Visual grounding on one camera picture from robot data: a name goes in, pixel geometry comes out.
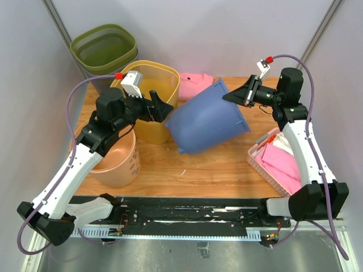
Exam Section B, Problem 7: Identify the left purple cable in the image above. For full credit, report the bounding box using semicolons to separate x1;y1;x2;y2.
17;72;125;256

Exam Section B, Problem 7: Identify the white slotted cable duct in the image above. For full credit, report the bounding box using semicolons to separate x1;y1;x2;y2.
69;228;261;242

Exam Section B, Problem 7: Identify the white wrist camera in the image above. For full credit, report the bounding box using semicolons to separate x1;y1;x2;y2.
257;59;271;82
121;70;142;98

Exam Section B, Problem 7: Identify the large blue plastic bucket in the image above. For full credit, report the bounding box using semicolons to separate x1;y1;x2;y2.
165;78;251;155

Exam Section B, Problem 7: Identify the right aluminium frame post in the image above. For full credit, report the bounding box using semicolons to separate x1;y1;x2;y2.
301;0;345;65

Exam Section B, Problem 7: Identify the peach cartoon plastic bucket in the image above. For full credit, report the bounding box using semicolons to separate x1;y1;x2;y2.
88;126;141;188

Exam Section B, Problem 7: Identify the pink towel in basket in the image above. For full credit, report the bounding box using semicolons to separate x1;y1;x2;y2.
256;143;301;194

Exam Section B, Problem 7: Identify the pink perforated basket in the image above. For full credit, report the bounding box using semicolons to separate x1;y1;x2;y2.
247;127;292;197

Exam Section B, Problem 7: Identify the left aluminium frame post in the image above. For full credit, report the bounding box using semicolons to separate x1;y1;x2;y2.
41;0;87;79

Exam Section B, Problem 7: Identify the folded pink shirt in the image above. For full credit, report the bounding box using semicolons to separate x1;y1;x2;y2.
179;73;214;101

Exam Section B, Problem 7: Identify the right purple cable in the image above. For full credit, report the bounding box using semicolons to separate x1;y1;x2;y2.
265;54;349;261

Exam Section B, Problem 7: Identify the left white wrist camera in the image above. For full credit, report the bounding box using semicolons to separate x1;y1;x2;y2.
121;70;142;98

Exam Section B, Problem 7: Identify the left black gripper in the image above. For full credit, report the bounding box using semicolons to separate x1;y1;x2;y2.
113;88;174;131

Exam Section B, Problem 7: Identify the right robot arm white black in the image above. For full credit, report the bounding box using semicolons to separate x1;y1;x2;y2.
223;67;349;227

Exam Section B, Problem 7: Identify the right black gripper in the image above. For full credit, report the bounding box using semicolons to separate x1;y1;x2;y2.
223;75;283;108

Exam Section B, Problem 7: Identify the aluminium frame post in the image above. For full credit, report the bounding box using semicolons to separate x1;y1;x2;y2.
301;0;345;65
41;0;87;79

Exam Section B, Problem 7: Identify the purple cable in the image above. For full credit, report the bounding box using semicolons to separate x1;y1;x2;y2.
17;72;125;256
265;54;349;261

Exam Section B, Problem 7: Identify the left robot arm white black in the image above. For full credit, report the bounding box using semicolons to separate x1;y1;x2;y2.
17;88;174;246

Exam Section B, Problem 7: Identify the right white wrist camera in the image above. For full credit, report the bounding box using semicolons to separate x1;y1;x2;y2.
257;59;271;82

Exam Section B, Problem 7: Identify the green mesh waste bin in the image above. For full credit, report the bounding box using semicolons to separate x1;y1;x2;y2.
70;24;138;75

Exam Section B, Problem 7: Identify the yellow slatted waste bin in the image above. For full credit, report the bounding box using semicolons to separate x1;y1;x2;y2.
121;60;180;145

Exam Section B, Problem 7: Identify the white cloth in basket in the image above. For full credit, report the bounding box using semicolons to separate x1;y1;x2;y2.
272;132;293;155

